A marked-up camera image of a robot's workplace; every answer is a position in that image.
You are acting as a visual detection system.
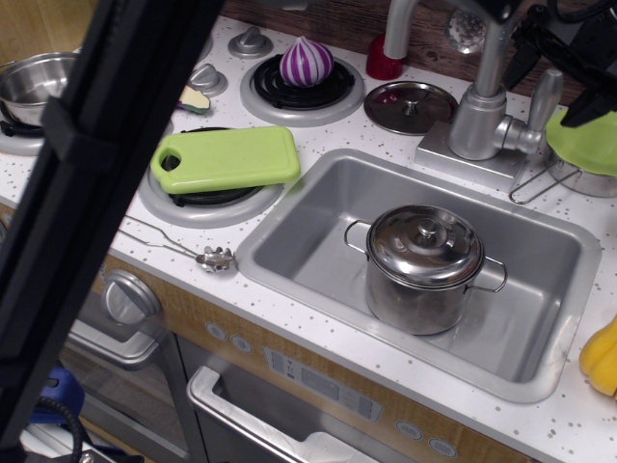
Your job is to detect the clear crystal knob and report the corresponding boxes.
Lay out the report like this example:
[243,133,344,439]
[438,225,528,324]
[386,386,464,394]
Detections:
[444,9,487,55]

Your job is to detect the blue clamp with black cable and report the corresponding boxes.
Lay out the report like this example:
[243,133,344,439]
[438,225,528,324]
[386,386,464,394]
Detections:
[28,366,87,463]

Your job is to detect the back right stove burner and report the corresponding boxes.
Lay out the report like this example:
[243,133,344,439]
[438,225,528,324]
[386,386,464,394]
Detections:
[240,55,364,128]

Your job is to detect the far left stove burner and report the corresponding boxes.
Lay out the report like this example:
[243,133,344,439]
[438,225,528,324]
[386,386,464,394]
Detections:
[1,103,44,156]

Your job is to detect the front stove burner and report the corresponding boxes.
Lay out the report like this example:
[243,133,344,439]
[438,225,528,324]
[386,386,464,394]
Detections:
[138,127,288,229]

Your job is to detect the silver toy faucet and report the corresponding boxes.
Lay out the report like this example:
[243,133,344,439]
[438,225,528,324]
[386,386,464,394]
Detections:
[383,0,546,193]

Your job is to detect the steel bowl on left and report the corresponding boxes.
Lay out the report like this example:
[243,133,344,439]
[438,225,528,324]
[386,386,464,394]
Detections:
[1,52,78,126]

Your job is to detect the grey oven dial knob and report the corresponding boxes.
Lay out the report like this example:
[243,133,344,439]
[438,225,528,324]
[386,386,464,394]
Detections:
[101,269,162,326]

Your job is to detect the green plastic plate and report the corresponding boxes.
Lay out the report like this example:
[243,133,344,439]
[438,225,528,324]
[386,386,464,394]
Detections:
[546,111,616,177]

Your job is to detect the steel pot lid on pot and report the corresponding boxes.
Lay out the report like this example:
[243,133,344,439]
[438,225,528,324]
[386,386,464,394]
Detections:
[366,204,485,289]

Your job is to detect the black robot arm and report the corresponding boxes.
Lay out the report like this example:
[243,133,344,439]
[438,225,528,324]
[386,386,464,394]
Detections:
[1,1,616,462]

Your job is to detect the metal wire pasta spoon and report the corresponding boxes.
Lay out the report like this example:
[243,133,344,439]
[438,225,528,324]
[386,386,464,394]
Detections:
[118,215,236,275]

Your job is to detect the silver dishwasher door handle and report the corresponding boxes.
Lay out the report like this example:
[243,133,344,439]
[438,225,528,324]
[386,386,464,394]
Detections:
[186,367,373,463]

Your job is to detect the grey stove knob top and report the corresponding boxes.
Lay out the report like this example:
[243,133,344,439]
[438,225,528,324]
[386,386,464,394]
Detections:
[228,26,274,59]

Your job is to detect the silver faucet lever handle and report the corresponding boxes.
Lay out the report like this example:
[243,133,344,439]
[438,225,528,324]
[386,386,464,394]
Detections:
[526,68,563,132]

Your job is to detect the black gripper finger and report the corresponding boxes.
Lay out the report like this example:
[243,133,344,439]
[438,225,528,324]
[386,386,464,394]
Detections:
[503,29,541,90]
[564,90,616,127]

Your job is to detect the toy eggplant slice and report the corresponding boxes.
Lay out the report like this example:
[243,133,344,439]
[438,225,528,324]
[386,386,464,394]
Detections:
[177,86,210,115]

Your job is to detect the green plastic cutting board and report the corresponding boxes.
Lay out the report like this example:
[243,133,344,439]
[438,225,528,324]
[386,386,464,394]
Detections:
[150,126,301,194]

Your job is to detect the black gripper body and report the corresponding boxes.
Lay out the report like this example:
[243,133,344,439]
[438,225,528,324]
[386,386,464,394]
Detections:
[512,1,616,95]

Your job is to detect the grey stove knob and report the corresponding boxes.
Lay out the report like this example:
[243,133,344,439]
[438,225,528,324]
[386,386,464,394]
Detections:
[187,64,228,96]
[228,26,274,59]

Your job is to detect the steel saucepan with wire handle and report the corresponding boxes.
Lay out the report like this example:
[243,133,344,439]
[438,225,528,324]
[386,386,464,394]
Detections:
[508,153,616,205]

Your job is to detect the stove burner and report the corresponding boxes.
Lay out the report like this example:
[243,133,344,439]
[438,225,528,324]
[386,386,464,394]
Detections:
[240,55,364,128]
[138,127,288,229]
[1,103,44,156]

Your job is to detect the silver oven door handle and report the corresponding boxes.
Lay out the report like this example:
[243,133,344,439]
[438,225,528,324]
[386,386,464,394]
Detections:
[67,320,168,371]

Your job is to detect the yellow toy pepper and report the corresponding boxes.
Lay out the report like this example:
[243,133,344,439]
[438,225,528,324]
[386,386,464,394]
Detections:
[578,318,616,397]

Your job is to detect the grey toy sink basin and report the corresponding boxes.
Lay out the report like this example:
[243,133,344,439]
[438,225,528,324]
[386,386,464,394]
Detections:
[237,149,602,403]

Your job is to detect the steel pot with handles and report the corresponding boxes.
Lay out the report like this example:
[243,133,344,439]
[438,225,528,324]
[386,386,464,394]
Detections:
[362,242,508,336]

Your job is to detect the purple striped toy onion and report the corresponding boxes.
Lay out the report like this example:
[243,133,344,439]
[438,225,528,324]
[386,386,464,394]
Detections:
[279,36,335,88]

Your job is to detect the loose steel pot lid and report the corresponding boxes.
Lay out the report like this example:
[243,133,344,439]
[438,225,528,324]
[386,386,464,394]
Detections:
[363,81,458,136]

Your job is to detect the red toy cup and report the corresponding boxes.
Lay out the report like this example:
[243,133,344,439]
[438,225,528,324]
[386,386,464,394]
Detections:
[365,34,404,81]

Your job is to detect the grey stove knob middle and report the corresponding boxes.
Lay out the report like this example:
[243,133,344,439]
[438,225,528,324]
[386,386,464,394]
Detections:
[187,64,228,96]

